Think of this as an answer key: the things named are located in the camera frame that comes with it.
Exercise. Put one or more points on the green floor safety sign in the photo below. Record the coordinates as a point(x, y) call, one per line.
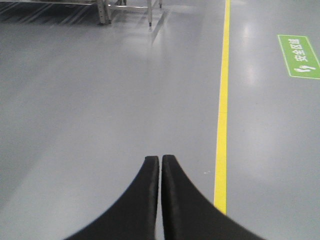
point(299, 56)

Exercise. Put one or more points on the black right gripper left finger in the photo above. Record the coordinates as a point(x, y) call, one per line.
point(133, 215)

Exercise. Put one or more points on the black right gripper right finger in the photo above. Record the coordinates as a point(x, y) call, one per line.
point(188, 215)

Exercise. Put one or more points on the steel table legs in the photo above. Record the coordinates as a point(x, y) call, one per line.
point(105, 8)

